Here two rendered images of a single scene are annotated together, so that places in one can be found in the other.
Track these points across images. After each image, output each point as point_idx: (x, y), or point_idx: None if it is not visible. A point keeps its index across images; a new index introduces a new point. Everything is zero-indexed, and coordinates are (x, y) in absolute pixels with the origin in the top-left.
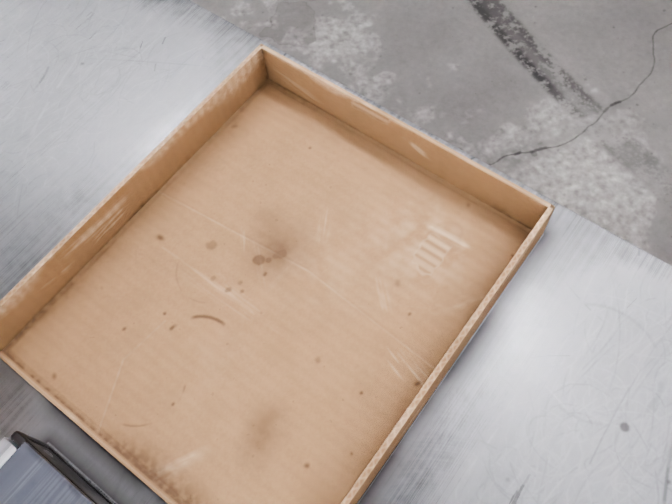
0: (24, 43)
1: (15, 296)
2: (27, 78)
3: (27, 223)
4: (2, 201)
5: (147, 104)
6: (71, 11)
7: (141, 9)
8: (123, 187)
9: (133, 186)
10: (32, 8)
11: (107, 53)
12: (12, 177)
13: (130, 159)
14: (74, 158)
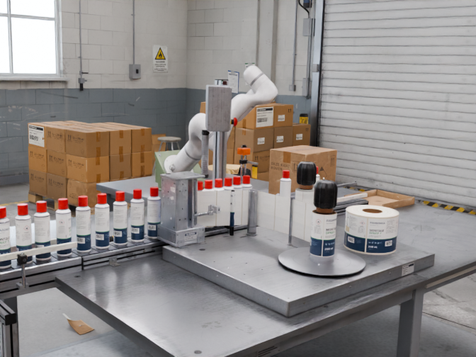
0: (338, 191)
1: (348, 195)
2: (340, 193)
3: None
4: (340, 197)
5: None
6: (345, 190)
7: (355, 191)
8: (360, 193)
9: (360, 193)
10: (338, 190)
11: (351, 193)
12: (341, 196)
13: None
14: None
